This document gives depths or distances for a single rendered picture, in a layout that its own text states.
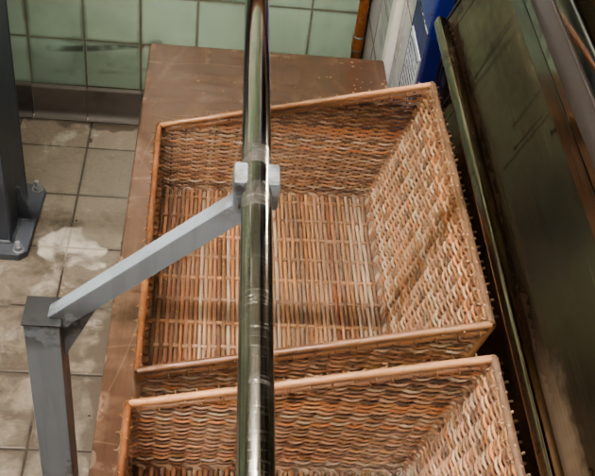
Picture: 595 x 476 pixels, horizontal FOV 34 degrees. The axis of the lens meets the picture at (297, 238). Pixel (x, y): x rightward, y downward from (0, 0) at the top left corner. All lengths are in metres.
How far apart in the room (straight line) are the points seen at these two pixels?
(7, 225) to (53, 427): 1.30
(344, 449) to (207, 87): 0.95
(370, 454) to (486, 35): 0.65
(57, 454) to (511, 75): 0.80
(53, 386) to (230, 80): 1.07
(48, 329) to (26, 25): 1.78
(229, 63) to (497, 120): 0.88
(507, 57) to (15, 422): 1.31
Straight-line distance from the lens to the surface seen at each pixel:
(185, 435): 1.37
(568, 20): 0.79
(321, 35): 2.77
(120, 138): 2.88
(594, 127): 0.71
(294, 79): 2.14
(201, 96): 2.06
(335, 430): 1.36
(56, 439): 1.29
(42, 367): 1.17
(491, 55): 1.51
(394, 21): 2.26
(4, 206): 2.47
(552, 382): 1.13
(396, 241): 1.66
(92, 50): 2.83
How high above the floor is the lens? 1.79
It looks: 44 degrees down
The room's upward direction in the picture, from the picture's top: 8 degrees clockwise
